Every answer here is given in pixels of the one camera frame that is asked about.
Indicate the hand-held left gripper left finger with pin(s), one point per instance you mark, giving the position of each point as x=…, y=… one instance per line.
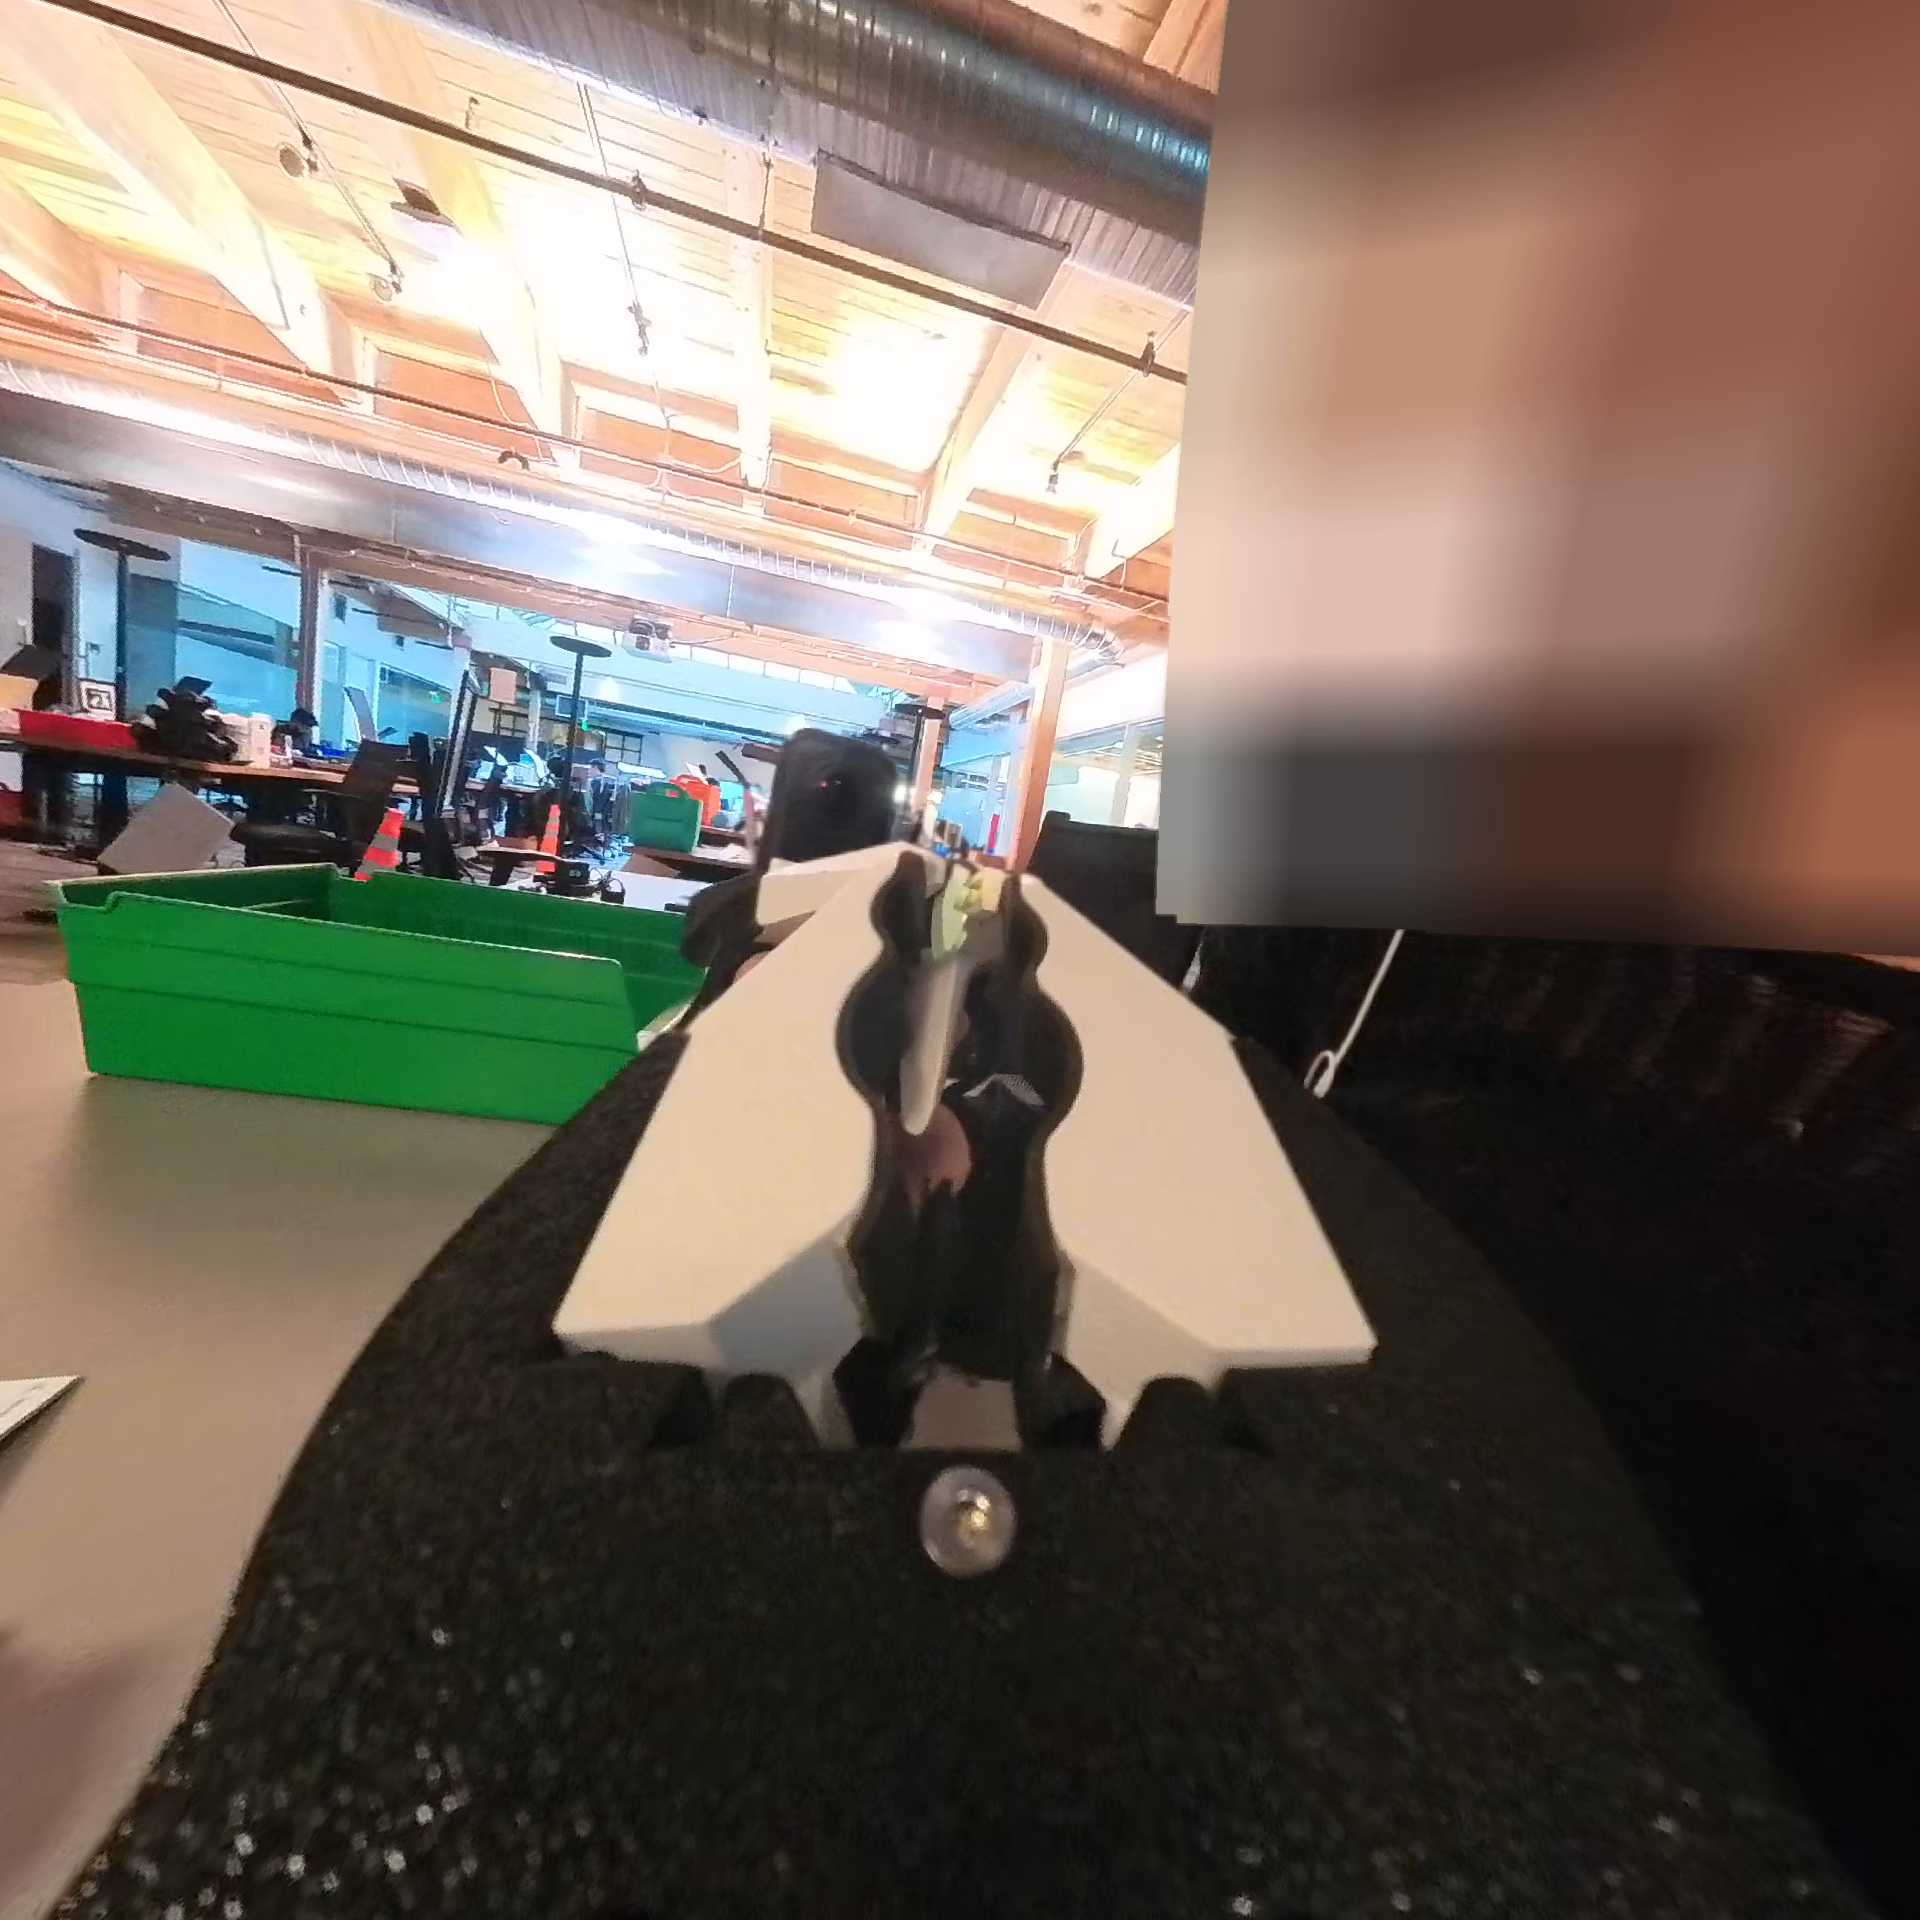
x=734, y=1184

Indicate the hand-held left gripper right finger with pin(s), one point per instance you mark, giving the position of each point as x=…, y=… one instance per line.
x=1200, y=1201

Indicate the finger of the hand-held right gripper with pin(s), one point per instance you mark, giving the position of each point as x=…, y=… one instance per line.
x=933, y=1036
x=797, y=896

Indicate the pale green lego piece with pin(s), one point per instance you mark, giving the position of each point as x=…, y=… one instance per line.
x=954, y=917

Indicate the open lego instruction booklet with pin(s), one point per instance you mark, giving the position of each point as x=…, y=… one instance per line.
x=31, y=1406

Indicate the green plastic bin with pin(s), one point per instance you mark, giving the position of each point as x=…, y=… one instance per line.
x=666, y=820
x=375, y=1036

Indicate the ceiling projector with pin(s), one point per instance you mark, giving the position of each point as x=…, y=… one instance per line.
x=645, y=639

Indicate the orange traffic cone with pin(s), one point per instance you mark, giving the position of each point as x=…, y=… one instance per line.
x=384, y=849
x=552, y=849

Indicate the black floor lamp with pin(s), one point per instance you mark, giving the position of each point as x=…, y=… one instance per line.
x=579, y=646
x=119, y=542

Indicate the black office chair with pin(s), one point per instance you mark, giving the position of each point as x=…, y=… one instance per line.
x=352, y=796

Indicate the dark ceiling panel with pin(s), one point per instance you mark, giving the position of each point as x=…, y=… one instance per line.
x=946, y=235

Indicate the grey tilted board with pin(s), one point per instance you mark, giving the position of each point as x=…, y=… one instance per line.
x=168, y=828

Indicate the silver ventilation duct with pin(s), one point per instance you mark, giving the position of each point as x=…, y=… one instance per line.
x=1051, y=76

